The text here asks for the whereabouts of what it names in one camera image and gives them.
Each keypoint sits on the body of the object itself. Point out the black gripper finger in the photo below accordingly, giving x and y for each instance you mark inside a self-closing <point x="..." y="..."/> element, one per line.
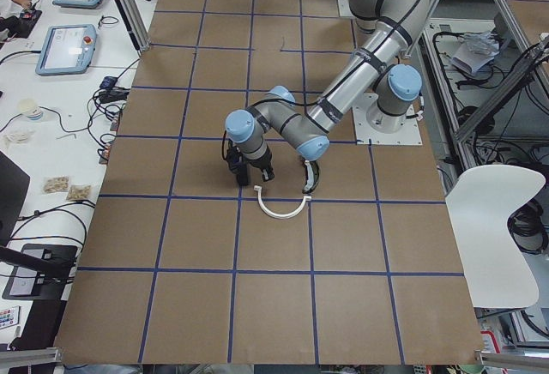
<point x="267" y="173"/>
<point x="242" y="175"/>

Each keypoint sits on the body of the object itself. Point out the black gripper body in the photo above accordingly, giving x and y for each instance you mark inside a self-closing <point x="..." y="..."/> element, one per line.
<point x="263" y="164"/>

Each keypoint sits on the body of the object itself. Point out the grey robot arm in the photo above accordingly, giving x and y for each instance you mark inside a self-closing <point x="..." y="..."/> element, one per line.
<point x="395" y="24"/>

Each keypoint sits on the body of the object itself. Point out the curved metal brake shoe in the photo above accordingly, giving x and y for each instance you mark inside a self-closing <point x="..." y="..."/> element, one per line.
<point x="312" y="176"/>

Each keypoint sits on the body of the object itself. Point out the brown paper table cover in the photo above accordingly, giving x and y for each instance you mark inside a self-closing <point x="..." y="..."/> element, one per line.
<point x="182" y="266"/>

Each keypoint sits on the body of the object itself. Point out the bag of small parts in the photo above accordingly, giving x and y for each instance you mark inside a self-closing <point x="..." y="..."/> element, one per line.
<point x="56" y="184"/>

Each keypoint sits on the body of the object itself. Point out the lower blue teach pendant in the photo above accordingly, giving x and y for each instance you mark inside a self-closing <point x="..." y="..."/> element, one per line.
<point x="67" y="50"/>

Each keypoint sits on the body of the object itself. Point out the white plastic chair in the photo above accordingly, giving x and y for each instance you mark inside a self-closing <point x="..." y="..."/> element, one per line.
<point x="480" y="204"/>

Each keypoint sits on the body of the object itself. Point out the white curved plastic bracket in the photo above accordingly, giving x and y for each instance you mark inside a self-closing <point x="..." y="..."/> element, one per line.
<point x="280" y="210"/>

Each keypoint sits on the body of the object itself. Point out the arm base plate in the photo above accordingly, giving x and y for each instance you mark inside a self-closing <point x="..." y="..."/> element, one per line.
<point x="344" y="9"/>
<point x="373" y="127"/>

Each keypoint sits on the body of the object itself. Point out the black camera stand base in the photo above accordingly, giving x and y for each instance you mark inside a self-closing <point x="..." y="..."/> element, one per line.
<point x="40" y="271"/>

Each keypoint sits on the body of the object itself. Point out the aluminium frame post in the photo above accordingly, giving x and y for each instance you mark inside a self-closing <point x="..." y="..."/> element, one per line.
<point x="134" y="24"/>

